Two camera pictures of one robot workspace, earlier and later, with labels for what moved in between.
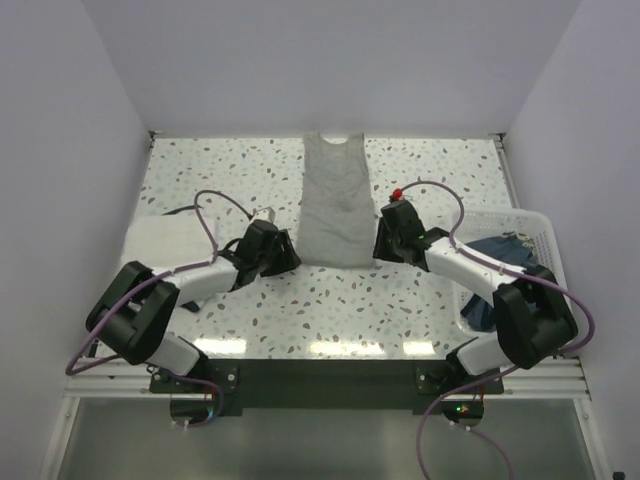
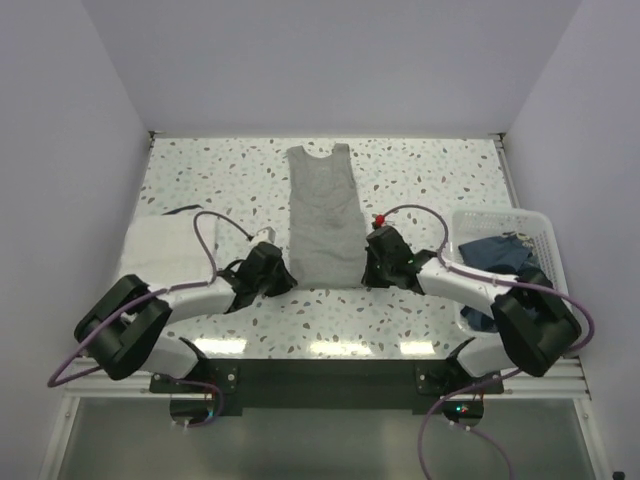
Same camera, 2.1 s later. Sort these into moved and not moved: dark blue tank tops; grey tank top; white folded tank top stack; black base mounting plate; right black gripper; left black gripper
Moved: right black gripper; grey tank top; left black gripper
Not moved: black base mounting plate; white folded tank top stack; dark blue tank tops
